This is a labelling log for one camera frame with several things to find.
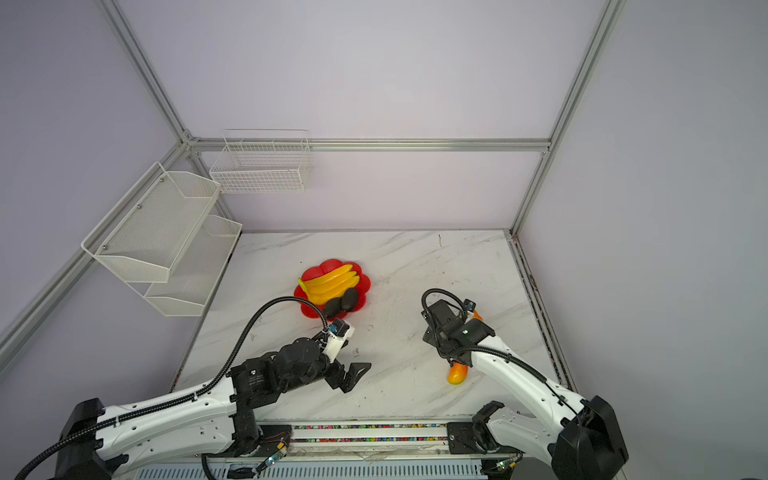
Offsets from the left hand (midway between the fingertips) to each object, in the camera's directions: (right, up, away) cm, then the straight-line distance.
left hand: (356, 356), depth 73 cm
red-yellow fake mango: (+27, -8, +9) cm, 30 cm away
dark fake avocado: (-5, +11, +23) cm, 26 cm away
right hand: (+22, +2, +9) cm, 24 cm away
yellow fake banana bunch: (-12, +15, +28) cm, 34 cm away
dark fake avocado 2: (-10, +9, +20) cm, 24 cm away
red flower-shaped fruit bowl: (-17, +8, +19) cm, 27 cm away
